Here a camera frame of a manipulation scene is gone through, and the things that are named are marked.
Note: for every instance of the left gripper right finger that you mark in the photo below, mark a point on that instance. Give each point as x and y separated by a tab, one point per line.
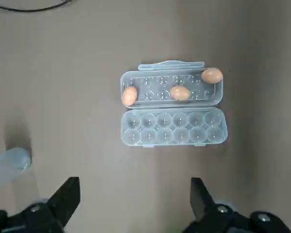
208	216

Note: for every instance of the clear bottle blue cap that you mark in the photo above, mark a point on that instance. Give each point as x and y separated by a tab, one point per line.
7	165

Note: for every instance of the clear plastic egg carton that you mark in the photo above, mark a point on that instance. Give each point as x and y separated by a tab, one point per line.
174	126

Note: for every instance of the brown egg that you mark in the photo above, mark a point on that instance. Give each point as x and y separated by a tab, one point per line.
212	75
180	93
129	96

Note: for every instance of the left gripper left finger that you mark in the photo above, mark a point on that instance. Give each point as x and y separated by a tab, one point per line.
38	216

